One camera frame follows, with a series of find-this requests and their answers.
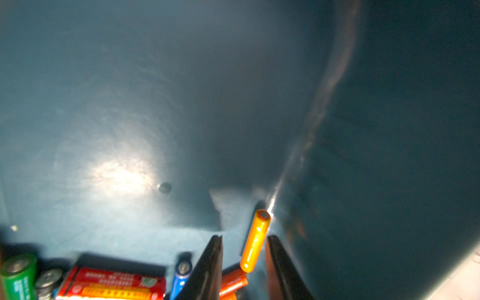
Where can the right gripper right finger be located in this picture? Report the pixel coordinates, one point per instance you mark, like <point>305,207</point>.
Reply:
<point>283,280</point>

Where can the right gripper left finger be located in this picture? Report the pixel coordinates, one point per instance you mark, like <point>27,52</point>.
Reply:
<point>205,280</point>

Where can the orange yellow battery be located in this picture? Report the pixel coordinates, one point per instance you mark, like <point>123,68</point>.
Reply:
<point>255,240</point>

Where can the teal plastic storage box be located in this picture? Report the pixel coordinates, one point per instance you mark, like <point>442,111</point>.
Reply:
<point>134,131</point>

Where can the orange battery in box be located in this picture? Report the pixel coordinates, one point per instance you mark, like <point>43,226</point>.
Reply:
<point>232,285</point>

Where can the green battery in box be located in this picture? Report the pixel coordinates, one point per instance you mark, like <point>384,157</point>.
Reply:
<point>17,277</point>

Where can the blue silver battery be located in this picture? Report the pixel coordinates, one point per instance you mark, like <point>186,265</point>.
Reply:
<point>182,272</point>

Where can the red yellow Huahong battery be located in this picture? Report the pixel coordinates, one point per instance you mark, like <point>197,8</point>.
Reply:
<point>83,283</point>

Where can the silver black battery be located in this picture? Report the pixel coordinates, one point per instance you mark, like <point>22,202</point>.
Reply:
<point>48,283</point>

